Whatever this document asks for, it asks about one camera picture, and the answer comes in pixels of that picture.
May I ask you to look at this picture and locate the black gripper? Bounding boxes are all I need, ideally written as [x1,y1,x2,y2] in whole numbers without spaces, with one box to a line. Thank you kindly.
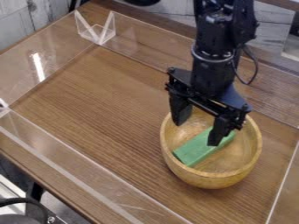
[165,44,250,146]

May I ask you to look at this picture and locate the green rectangular block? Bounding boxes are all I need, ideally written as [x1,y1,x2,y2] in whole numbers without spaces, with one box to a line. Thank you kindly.
[172,128,236,167]

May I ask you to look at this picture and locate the brown wooden bowl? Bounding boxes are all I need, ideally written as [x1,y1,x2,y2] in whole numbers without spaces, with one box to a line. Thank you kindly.
[160,107,263,189]

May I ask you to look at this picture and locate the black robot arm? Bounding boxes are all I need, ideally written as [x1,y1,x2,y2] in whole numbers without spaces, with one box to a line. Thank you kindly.
[165,0,257,146]

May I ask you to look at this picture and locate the black metal table leg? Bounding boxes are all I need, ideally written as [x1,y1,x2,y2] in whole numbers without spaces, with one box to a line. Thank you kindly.
[26,182,44,202]

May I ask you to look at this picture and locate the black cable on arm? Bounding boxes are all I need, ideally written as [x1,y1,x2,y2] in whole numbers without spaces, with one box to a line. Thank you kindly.
[230,45,259,86]

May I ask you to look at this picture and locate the clear acrylic barrier wall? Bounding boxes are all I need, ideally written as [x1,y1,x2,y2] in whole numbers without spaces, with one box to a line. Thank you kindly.
[0,1,299,224]

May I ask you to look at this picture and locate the clear acrylic corner bracket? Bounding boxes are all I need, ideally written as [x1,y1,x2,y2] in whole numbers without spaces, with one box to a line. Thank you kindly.
[73,10,116,46]

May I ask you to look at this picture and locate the black cable lower left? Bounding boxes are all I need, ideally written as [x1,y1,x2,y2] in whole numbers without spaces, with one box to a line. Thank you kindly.
[0,197,50,224]

